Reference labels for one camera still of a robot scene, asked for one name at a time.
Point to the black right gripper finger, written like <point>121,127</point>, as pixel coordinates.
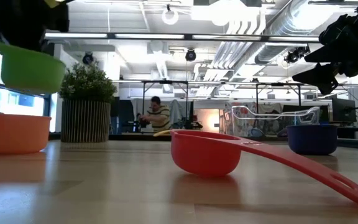
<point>322,77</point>
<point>326,56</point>

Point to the small bright blue measuring cup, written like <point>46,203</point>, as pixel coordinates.
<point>312,140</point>

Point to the potted green plant ribbed pot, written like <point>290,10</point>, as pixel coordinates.
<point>85,121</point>

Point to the black computer monitor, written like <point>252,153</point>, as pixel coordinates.
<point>343,110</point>

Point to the red measuring cup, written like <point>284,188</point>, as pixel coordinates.
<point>204,155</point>

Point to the black hanging camera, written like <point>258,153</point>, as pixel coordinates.
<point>88,58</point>
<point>190,55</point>

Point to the orange measuring cup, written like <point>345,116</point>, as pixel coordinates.
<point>11,133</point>

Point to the person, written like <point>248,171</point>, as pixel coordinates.
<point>162,116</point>

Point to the black background rig frame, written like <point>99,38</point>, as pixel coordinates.
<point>278,84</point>
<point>165,82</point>

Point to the green measuring cup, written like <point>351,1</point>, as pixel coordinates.
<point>30,71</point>

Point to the yellow tape tag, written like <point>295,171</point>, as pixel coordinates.
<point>53,3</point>

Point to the clear plastic basket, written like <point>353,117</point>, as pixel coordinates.
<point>241,123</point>

